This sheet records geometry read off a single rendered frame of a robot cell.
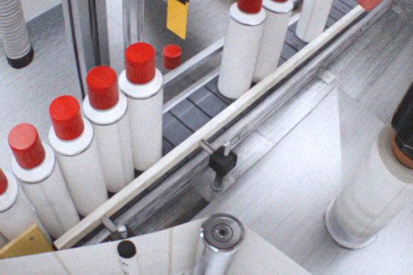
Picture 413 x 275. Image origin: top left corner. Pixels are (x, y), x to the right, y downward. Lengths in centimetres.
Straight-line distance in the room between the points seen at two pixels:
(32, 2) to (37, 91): 170
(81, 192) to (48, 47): 43
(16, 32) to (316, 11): 52
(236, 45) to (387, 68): 43
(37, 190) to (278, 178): 34
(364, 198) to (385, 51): 53
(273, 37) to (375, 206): 30
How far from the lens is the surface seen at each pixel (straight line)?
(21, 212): 46
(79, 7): 54
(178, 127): 65
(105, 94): 44
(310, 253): 59
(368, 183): 50
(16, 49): 47
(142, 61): 45
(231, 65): 64
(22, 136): 42
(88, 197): 53
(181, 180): 63
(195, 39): 86
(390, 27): 108
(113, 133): 48
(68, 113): 42
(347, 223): 57
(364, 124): 74
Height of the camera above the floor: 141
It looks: 52 degrees down
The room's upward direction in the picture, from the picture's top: 8 degrees clockwise
